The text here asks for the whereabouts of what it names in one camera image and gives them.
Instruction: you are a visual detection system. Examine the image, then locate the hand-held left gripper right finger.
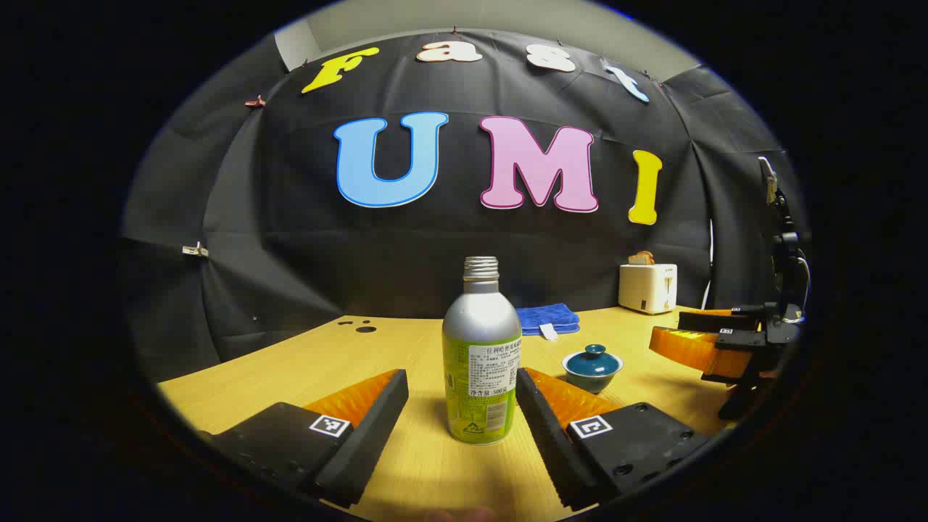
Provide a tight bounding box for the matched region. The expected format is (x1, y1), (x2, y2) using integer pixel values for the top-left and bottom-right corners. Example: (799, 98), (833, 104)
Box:
(515, 366), (715, 512)

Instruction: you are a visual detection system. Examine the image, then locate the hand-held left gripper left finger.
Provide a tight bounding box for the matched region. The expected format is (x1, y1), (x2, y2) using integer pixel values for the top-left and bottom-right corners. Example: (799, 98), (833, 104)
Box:
(196, 368), (409, 508)

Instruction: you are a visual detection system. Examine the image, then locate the teal teacup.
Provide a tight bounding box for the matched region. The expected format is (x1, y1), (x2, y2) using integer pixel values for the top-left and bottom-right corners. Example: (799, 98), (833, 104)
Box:
(562, 362), (624, 394)

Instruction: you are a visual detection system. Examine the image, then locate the silver green water bottle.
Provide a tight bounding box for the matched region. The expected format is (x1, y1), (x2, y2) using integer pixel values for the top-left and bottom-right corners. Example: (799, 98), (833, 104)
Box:
(442, 256), (523, 445)

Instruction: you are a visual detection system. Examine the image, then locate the white toaster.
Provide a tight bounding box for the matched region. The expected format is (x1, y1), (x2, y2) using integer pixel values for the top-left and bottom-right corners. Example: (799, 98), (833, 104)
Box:
(618, 263), (679, 315)

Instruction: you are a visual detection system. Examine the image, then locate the blue folded towel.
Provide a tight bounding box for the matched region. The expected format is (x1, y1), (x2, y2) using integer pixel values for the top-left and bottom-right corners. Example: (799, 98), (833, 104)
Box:
(515, 303), (581, 341)

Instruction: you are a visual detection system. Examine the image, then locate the black backdrop cloth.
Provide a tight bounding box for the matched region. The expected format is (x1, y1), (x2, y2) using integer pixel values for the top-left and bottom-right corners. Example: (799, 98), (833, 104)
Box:
(120, 29), (809, 381)

